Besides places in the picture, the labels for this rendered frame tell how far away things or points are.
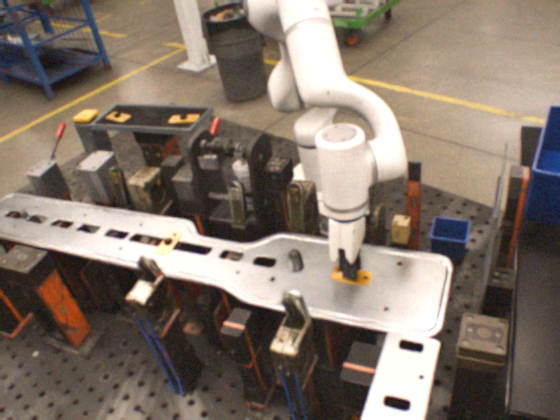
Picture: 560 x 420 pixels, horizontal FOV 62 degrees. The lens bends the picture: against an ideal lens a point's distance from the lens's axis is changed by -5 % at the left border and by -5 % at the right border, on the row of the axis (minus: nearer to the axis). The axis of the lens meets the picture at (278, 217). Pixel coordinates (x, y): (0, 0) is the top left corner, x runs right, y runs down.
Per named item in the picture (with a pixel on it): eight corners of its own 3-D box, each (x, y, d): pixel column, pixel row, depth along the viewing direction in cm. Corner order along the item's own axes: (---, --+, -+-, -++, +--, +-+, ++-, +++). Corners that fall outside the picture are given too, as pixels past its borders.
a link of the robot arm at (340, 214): (331, 178, 95) (332, 191, 97) (316, 206, 89) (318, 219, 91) (373, 183, 92) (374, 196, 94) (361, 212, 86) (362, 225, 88)
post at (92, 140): (117, 228, 180) (71, 125, 153) (129, 216, 186) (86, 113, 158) (133, 231, 178) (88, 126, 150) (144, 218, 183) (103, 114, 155)
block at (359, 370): (338, 449, 104) (329, 380, 87) (353, 406, 112) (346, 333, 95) (381, 462, 101) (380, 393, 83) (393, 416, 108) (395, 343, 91)
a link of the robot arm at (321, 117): (293, 132, 159) (278, 65, 143) (349, 119, 158) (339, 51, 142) (299, 152, 150) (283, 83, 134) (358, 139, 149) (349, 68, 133)
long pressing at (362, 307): (-41, 236, 141) (-44, 232, 140) (12, 192, 156) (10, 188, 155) (440, 344, 88) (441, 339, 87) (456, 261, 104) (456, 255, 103)
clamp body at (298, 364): (281, 442, 108) (253, 353, 86) (299, 398, 116) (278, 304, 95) (319, 454, 105) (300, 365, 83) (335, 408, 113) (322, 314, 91)
